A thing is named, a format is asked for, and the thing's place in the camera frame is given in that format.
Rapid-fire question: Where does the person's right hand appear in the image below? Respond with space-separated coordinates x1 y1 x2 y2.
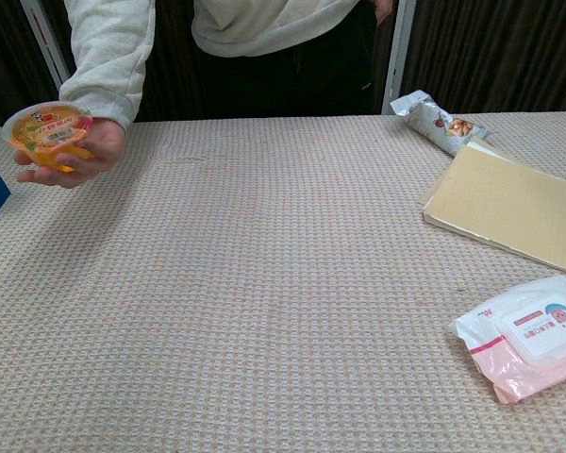
14 117 127 190

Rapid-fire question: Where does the orange jelly cup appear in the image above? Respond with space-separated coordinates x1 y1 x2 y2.
1 99 96 174

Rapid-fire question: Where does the person's right forearm grey sleeve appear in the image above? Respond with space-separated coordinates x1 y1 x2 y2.
58 0 158 133

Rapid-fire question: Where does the person's torso grey sweatshirt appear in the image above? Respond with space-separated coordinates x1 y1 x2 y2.
190 0 377 118

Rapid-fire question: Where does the white nut snack packet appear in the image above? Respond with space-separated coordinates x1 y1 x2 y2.
389 90 490 158

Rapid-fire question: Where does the pink woven tablecloth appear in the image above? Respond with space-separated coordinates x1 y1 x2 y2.
0 109 566 453

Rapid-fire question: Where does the tan spiral notebook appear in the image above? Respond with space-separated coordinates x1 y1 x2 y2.
417 137 566 279

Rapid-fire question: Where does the pink wet wipes pack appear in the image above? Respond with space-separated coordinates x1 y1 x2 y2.
448 275 566 405

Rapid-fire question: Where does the white metal frame post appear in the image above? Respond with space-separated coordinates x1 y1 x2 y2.
380 0 417 116
19 0 73 84

